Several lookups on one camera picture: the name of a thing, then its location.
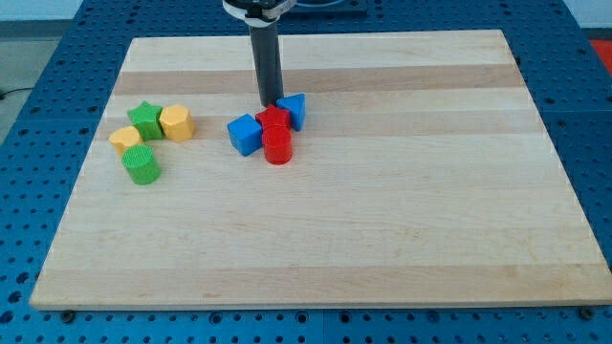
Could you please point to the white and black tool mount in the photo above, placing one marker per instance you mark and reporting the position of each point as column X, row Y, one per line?
column 257, row 13

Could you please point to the blue triangle block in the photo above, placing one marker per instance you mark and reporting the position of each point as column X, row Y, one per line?
column 296, row 105

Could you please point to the red star block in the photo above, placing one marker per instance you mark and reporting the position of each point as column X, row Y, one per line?
column 273, row 116

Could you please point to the blue cube block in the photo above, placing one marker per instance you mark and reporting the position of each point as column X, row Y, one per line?
column 245, row 134

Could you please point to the red cylinder block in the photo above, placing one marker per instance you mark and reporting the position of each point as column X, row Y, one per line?
column 277, row 143

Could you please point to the yellow hexagon block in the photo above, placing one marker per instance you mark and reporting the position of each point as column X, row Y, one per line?
column 177, row 123

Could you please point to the green star block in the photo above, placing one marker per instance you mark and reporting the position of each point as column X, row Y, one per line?
column 146, row 119

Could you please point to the yellow cylinder block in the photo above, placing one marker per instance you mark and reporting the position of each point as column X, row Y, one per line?
column 124, row 138

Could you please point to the large wooden board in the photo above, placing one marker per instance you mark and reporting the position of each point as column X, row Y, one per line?
column 424, row 177

